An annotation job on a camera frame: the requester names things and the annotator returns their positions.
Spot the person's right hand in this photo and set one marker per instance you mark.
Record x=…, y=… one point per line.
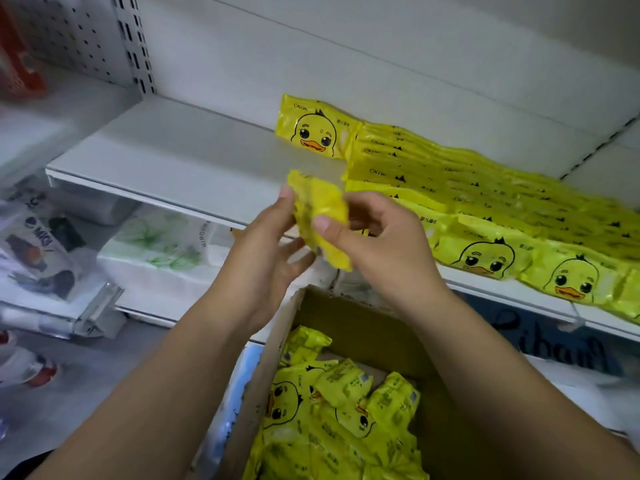
x=395, y=255

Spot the person's left hand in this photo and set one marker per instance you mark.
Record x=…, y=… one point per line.
x=255, y=275

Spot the brown cardboard box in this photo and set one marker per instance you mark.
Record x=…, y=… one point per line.
x=345, y=330

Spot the white metal shelf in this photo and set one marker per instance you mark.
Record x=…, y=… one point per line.
x=170, y=145

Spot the person's right forearm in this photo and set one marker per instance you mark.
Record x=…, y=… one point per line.
x=530, y=405

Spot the person's left forearm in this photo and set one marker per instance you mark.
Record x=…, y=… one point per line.
x=140, y=415

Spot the white blue plastic bag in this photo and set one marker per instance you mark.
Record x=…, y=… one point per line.
x=225, y=415

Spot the person's black trousers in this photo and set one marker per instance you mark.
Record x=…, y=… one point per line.
x=25, y=467

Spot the white pegboard shelf unit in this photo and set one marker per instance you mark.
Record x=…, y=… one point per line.
x=70, y=35

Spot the green white tissue pack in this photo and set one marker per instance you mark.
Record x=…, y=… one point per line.
x=150, y=245

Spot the MIQI boxes with fruit print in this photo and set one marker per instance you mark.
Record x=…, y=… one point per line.
x=40, y=255

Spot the blue white roll pack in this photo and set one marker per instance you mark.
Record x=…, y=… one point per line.
x=590, y=390

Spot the pack of red-capped bottles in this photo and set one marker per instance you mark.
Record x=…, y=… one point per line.
x=25, y=365

